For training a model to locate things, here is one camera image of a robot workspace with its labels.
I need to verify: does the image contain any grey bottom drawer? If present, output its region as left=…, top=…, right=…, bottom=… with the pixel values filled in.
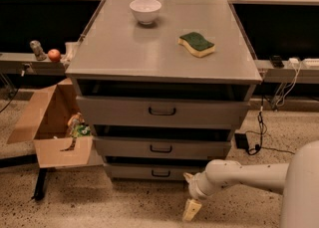
left=104, top=156, right=212, bottom=181

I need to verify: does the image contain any grey drawer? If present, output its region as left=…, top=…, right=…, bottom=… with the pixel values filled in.
left=94, top=125, right=231, bottom=160
left=77, top=80, right=248, bottom=129
left=104, top=156, right=212, bottom=181

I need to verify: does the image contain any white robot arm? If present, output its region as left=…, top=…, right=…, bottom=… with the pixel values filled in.
left=182, top=140, right=319, bottom=228

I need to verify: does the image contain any grey middle drawer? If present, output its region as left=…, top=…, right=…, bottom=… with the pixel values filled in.
left=94, top=125, right=231, bottom=160

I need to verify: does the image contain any grey metal drawer cabinet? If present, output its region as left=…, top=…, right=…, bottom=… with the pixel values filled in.
left=65, top=0, right=263, bottom=186

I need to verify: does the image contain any grey top drawer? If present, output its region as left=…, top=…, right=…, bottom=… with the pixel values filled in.
left=77, top=80, right=248, bottom=129

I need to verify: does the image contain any open cardboard box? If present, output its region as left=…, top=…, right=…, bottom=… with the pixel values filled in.
left=8, top=79, right=103, bottom=168

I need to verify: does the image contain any black power adapter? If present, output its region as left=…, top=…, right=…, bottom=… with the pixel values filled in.
left=234, top=133, right=249, bottom=150

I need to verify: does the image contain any green snack bag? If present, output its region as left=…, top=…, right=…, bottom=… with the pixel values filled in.
left=72, top=124, right=91, bottom=137

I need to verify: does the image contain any green and yellow sponge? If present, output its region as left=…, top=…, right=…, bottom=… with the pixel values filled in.
left=178, top=32, right=215, bottom=58

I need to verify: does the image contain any black table leg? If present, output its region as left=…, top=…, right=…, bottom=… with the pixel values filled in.
left=32, top=168, right=48, bottom=201

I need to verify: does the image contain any white power strip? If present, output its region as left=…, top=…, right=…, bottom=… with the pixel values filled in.
left=302, top=58, right=319, bottom=69

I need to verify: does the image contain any white ceramic bowl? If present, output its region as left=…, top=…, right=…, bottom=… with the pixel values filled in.
left=130, top=0, right=161, bottom=25

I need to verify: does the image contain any red apple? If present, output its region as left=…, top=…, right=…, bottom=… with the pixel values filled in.
left=48, top=49, right=61, bottom=62

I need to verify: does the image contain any small grey figurine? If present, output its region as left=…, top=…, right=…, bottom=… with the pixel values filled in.
left=30, top=40, right=47, bottom=61

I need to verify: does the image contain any black power cable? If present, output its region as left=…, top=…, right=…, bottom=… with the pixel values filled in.
left=245, top=96, right=297, bottom=156

